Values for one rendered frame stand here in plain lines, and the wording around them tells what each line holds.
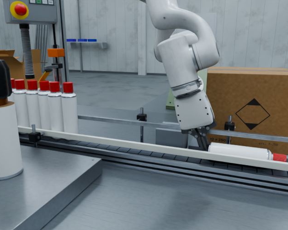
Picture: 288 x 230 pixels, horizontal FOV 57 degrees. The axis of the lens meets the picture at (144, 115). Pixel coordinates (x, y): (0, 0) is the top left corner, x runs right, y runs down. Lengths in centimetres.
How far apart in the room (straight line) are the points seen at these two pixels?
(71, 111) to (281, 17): 917
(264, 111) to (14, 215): 77
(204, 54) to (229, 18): 905
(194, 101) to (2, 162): 53
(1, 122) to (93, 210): 31
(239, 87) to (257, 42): 882
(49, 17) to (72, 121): 40
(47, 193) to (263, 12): 942
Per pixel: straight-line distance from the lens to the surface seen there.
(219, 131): 83
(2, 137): 74
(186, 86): 74
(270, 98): 96
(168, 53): 75
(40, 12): 110
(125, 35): 1064
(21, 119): 109
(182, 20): 80
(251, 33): 974
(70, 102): 94
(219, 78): 93
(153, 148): 82
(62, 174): 75
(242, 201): 75
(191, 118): 78
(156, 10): 82
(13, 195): 70
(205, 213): 68
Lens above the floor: 122
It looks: 15 degrees down
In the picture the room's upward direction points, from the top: straight up
